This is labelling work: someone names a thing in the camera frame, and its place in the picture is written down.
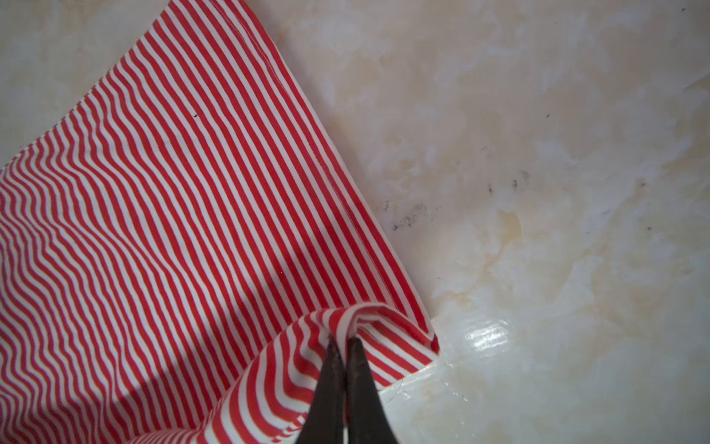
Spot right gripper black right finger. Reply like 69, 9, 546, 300
347, 337, 399, 444

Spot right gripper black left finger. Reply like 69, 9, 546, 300
296, 339, 346, 444

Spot red white striped tank top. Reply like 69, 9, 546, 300
1, 1, 439, 443

